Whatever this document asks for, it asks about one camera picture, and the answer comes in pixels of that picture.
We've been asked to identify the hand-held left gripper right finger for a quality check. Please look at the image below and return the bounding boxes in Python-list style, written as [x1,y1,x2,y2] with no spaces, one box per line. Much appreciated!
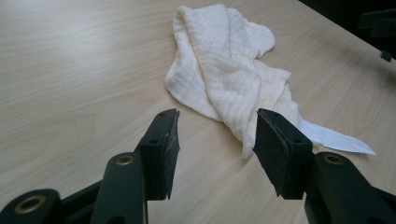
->
[252,107,314,201]

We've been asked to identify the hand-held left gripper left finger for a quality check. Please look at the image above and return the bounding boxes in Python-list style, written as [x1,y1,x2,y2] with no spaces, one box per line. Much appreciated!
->
[134,108,181,201]

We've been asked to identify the white towel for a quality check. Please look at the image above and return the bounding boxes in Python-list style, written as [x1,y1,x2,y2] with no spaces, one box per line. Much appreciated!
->
[163,3,377,160]

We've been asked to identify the black stand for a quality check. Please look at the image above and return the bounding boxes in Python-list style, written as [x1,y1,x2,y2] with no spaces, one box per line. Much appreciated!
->
[357,8,396,63]

